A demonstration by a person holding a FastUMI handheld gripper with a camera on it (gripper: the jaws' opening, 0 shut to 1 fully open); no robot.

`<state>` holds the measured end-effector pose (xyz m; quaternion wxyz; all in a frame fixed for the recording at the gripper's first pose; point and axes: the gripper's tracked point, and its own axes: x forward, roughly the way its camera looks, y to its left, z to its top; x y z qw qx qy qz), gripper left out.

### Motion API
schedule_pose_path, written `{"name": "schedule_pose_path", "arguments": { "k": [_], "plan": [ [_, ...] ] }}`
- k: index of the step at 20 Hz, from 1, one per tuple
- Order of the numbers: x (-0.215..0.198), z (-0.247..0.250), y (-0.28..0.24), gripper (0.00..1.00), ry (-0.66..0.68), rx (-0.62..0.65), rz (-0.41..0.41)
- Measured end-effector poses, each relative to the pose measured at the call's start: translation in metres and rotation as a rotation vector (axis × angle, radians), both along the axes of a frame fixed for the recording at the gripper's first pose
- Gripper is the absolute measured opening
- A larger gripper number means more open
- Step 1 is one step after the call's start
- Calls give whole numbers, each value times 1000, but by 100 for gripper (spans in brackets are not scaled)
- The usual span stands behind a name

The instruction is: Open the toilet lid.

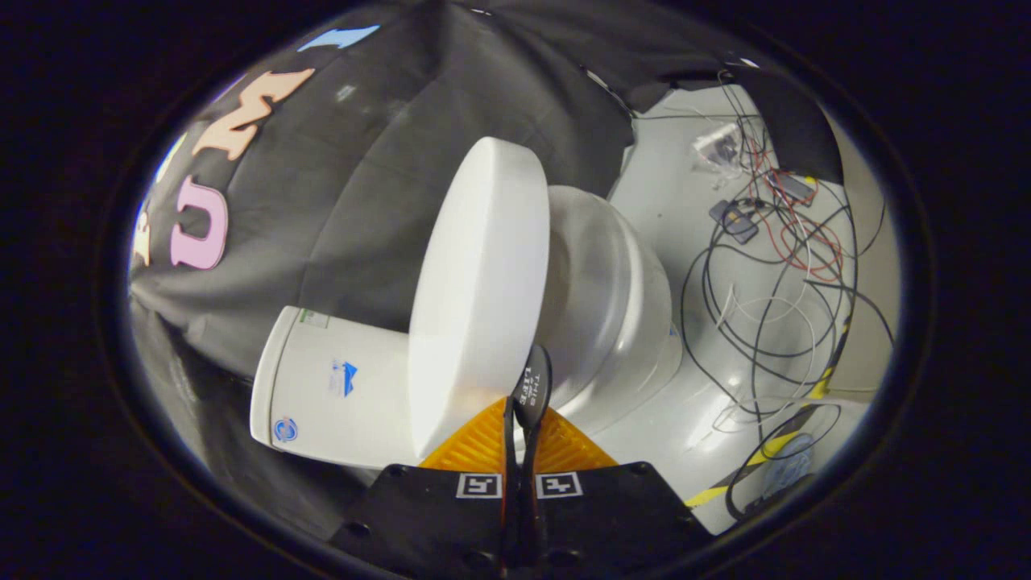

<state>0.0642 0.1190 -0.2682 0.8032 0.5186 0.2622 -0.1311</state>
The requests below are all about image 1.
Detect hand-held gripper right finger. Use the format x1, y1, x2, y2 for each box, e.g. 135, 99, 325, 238
520, 407, 714, 580

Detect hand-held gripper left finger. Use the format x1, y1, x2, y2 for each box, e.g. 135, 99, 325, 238
330, 395, 516, 580

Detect black lid lifter handle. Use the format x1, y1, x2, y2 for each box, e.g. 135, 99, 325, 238
512, 344, 554, 429

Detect white toilet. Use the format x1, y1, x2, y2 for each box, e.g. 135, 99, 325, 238
250, 185, 683, 472

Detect white toilet seat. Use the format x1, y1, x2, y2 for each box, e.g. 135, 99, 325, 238
548, 185, 674, 408

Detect yellow black floor tape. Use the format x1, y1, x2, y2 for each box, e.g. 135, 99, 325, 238
685, 322, 856, 508

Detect dark grey small device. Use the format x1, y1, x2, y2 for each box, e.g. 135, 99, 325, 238
709, 199, 760, 246

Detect black backdrop cloth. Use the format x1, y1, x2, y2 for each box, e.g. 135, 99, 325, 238
129, 0, 843, 549

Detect clear plastic bag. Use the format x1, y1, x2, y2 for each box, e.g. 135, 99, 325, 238
690, 122, 743, 175

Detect tangle of thin cables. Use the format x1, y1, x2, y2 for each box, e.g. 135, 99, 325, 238
681, 68, 896, 520

